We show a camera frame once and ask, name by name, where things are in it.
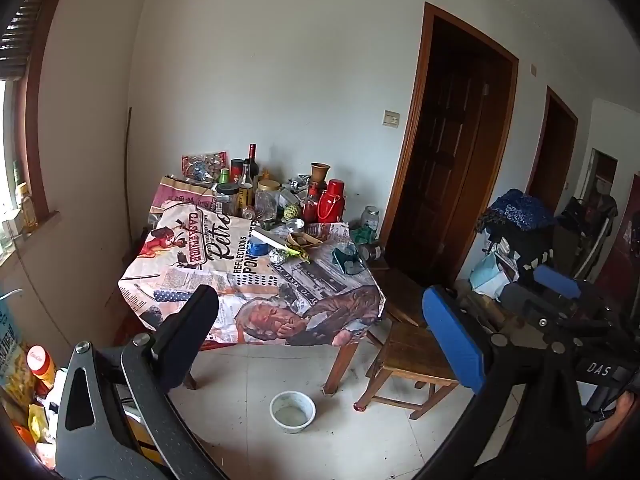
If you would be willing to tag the white long box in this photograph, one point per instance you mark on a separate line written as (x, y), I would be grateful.
(267, 238)

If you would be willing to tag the brown clay vase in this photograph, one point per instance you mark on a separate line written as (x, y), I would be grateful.
(319, 175)

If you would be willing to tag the clear red snack bag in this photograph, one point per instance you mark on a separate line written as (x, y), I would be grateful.
(200, 165)

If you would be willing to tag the yellow snack packet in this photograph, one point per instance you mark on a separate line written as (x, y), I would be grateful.
(37, 422)

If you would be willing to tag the red labelled jar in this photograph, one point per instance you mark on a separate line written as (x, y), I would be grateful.
(236, 167)

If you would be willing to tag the wall socket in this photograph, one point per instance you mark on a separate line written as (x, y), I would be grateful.
(534, 69)

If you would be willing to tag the red sauce bottle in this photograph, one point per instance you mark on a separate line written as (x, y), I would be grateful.
(311, 207)

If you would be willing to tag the yellow green patterned ball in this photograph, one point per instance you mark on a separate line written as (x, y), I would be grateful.
(291, 212)

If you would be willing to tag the yellow blue snack bag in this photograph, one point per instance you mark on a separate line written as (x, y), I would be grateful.
(12, 355)

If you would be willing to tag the wooden table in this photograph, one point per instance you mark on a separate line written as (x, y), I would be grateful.
(340, 365)

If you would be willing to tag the small green bottle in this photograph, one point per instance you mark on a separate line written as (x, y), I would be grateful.
(223, 176)

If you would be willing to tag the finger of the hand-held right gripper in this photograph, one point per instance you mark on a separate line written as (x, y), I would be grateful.
(557, 279)
(525, 302)

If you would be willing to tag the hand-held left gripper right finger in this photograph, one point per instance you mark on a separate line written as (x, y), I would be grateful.
(450, 340)

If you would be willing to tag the yellow green wrapper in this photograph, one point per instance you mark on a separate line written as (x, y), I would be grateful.
(297, 255)

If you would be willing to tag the wooden stool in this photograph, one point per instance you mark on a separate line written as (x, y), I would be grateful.
(415, 350)
(400, 295)

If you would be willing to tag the foil ball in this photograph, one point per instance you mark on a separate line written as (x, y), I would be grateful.
(277, 256)

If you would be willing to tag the clear glass jar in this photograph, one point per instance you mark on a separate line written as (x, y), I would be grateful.
(371, 219)

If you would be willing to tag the orange bottle white cap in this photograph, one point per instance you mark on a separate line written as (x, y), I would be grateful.
(42, 367)

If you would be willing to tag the round metal lid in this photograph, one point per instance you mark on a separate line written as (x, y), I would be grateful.
(295, 225)

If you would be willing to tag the blue tape roll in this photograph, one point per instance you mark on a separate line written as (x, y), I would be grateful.
(259, 251)

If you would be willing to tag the red can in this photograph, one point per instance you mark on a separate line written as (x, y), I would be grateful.
(248, 211)

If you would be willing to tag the yellow labelled liquor bottle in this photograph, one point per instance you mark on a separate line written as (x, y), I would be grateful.
(245, 192)

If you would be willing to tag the blue lace cloth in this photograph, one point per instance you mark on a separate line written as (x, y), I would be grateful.
(520, 210)

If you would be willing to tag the wall light switch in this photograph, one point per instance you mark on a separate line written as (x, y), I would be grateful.
(391, 118)

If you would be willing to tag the red thermos flask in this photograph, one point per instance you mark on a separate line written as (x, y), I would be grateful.
(331, 200)

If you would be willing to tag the dark wine bottle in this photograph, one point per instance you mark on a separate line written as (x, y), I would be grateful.
(252, 157)

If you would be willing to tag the brown window frame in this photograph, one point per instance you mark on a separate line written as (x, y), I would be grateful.
(35, 125)

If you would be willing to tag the black lid jar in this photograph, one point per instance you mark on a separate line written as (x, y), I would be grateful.
(227, 202)

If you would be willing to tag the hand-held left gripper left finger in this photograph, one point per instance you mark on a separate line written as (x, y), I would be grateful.
(192, 327)

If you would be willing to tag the printed tablecloth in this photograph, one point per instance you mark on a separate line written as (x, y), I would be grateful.
(215, 280)

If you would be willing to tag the dark red panel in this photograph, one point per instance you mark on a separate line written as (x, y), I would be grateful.
(625, 250)

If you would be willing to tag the person's right forearm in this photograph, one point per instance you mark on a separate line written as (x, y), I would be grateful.
(617, 425)

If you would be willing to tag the lying metal lid jar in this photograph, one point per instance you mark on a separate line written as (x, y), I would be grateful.
(372, 251)

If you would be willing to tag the light blue bag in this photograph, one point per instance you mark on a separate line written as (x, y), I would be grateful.
(487, 272)

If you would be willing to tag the white bowl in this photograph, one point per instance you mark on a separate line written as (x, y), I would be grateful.
(292, 427)

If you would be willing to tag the black clothes pile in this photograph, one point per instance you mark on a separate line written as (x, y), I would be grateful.
(525, 247)

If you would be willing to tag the green net bag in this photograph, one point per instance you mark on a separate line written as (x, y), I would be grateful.
(361, 235)

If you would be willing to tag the narrow brown wooden door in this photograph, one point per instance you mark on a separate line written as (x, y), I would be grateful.
(552, 160)

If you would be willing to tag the white green carton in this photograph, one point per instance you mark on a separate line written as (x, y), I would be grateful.
(290, 196)

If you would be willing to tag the silver foil bag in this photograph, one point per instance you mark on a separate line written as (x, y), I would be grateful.
(300, 182)

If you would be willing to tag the gold-lid clear plastic jar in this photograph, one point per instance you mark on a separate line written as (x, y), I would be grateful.
(267, 205)

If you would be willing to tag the metal frame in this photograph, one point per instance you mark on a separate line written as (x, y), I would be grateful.
(595, 255)

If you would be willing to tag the pink woven sack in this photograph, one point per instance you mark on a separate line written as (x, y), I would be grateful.
(180, 197)

